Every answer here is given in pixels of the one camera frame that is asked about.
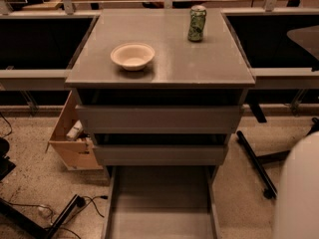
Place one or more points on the white paper bowl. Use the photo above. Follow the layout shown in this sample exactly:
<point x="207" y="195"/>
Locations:
<point x="132" y="56"/>

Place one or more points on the grey open bottom drawer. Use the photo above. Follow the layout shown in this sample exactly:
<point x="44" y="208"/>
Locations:
<point x="161" y="202"/>

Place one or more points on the grey middle drawer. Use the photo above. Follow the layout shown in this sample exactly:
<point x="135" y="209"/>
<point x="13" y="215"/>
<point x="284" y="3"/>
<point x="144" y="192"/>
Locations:
<point x="160" y="154"/>

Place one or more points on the grey top drawer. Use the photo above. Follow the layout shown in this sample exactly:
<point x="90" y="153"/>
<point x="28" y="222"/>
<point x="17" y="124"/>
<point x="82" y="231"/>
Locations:
<point x="103" y="119"/>

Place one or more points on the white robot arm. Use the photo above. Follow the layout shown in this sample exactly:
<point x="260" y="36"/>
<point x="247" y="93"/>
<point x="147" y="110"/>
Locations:
<point x="297" y="205"/>

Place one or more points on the grey rail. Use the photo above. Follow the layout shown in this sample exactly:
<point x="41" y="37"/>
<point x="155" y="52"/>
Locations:
<point x="285" y="78"/>
<point x="33" y="80"/>

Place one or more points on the grey drawer cabinet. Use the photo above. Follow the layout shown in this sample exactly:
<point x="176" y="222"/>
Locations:
<point x="211" y="73"/>

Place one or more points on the green soda can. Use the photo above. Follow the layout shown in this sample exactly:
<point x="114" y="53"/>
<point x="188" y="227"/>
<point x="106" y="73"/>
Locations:
<point x="197" y="23"/>

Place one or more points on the black metal stand right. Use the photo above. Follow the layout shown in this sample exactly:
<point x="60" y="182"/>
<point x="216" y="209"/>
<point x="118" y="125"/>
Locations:
<point x="258" y="161"/>

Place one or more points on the white bottle in box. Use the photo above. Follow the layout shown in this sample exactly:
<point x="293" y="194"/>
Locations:
<point x="75" y="131"/>

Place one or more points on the grey rail right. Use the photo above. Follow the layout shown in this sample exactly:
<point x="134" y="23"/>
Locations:
<point x="285" y="78"/>

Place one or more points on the grey rail left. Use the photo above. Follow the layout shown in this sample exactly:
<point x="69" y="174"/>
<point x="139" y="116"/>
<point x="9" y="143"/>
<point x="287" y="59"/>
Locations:
<point x="33" y="80"/>

